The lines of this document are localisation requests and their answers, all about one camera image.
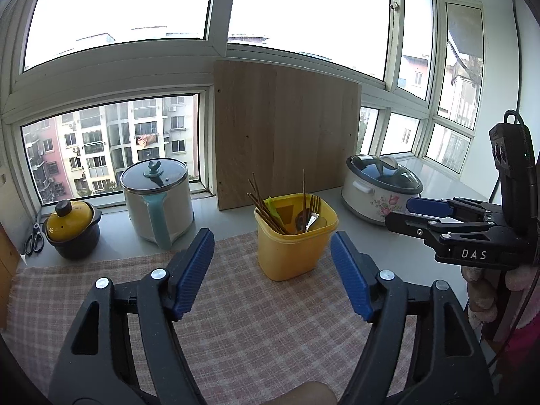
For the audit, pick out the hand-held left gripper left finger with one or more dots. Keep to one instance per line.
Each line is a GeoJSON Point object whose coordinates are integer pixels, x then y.
{"type": "Point", "coordinates": [194, 270]}

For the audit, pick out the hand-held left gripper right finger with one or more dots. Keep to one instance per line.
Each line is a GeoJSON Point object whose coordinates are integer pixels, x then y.
{"type": "Point", "coordinates": [350, 274]}

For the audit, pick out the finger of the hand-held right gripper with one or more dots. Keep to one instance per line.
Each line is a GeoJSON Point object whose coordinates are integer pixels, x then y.
{"type": "Point", "coordinates": [415, 227]}
{"type": "Point", "coordinates": [430, 207]}

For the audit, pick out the yellow plastic container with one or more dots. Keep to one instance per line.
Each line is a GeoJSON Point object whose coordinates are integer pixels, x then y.
{"type": "Point", "coordinates": [291, 253]}

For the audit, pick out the metal spoon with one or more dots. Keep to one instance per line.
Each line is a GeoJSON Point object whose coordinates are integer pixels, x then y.
{"type": "Point", "coordinates": [301, 221]}

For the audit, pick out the metal fork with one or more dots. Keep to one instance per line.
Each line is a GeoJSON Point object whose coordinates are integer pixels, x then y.
{"type": "Point", "coordinates": [314, 206]}

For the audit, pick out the wooden chopstick with red end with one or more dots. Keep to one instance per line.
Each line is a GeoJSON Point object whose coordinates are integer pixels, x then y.
{"type": "Point", "coordinates": [257, 203]}
{"type": "Point", "coordinates": [257, 182]}
{"type": "Point", "coordinates": [303, 190]}
{"type": "Point", "coordinates": [263, 207]}
{"type": "Point", "coordinates": [253, 186]}

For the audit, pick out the person's right forearm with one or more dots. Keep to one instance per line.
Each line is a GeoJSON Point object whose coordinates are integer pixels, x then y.
{"type": "Point", "coordinates": [523, 346]}

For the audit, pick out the person's right hand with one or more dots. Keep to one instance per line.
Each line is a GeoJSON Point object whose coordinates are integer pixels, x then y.
{"type": "Point", "coordinates": [481, 299]}

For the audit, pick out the person's left hand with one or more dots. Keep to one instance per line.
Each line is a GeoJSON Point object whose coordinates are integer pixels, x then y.
{"type": "Point", "coordinates": [303, 394]}

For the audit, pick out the floral white slow cooker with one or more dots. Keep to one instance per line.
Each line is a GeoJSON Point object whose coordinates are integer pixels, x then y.
{"type": "Point", "coordinates": [371, 198]}

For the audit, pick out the white and teal electric cooker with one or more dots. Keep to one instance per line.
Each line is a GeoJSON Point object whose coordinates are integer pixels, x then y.
{"type": "Point", "coordinates": [168, 206]}

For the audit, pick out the pink checked cloth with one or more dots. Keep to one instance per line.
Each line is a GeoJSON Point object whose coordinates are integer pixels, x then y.
{"type": "Point", "coordinates": [261, 316]}

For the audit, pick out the black pot with yellow lid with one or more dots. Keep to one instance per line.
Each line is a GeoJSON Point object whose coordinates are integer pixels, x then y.
{"type": "Point", "coordinates": [71, 232]}

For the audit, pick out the apartment building outside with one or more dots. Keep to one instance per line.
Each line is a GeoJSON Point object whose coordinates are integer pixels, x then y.
{"type": "Point", "coordinates": [97, 143]}

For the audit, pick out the light wooden board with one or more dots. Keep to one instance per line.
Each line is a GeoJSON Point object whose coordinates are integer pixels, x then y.
{"type": "Point", "coordinates": [287, 126]}

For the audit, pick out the pine plank board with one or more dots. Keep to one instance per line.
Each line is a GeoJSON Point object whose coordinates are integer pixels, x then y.
{"type": "Point", "coordinates": [7, 278]}

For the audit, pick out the white window frame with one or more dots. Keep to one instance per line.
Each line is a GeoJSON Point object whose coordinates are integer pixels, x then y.
{"type": "Point", "coordinates": [219, 8]}

